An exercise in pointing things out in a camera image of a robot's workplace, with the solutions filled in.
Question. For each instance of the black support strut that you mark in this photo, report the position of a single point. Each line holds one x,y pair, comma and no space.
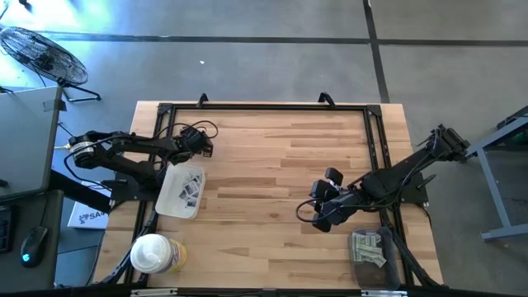
78,191

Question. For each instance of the black floor fan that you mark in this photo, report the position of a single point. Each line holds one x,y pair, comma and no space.
43,57

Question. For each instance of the dark grey desk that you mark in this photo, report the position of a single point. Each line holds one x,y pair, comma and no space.
55,231

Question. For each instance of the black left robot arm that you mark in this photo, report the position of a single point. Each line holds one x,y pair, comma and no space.
140,144

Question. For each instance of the white printed cardboard box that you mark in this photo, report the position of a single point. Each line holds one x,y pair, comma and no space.
88,216

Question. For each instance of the silver metal bracket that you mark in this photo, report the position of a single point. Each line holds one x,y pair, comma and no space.
384,293
153,292

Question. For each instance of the white blue wipe packet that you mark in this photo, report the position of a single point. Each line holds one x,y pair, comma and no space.
183,194
197,179
190,188
191,203

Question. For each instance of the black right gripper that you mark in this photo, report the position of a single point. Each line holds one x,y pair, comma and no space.
334,202

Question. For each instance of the grey tape piece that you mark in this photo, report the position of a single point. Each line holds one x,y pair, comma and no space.
54,105

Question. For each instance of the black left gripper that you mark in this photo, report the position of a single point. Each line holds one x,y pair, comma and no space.
194,142

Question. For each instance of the black rig beam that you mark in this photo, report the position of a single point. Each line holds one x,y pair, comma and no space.
247,294

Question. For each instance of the white-lidded yellow wipes canister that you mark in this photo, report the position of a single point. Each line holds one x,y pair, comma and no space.
152,252

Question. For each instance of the black frame clamp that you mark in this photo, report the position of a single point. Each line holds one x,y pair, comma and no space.
326,99
202,100

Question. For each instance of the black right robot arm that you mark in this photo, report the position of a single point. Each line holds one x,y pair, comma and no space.
396,177

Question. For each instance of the black computer mouse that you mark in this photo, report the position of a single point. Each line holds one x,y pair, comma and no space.
35,243

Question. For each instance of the white plastic bin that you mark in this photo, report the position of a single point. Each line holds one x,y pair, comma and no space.
173,202

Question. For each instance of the grey metal table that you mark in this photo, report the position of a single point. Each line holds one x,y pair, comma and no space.
501,234

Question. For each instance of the black keyboard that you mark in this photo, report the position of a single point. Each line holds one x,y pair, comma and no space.
5,229

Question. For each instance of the dark translucent plastic bin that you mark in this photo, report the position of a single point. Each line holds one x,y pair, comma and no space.
375,278

